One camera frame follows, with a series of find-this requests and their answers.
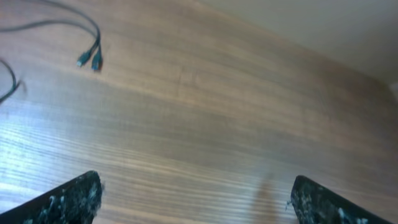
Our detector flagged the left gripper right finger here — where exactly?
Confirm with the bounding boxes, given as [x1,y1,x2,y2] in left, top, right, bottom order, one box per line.
[290,175,391,224]

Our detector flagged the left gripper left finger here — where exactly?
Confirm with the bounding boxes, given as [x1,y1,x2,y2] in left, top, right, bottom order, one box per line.
[1,170,103,224]

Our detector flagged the thick black USB cable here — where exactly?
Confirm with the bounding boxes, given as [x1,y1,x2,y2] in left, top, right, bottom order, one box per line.
[0,0,103,72]

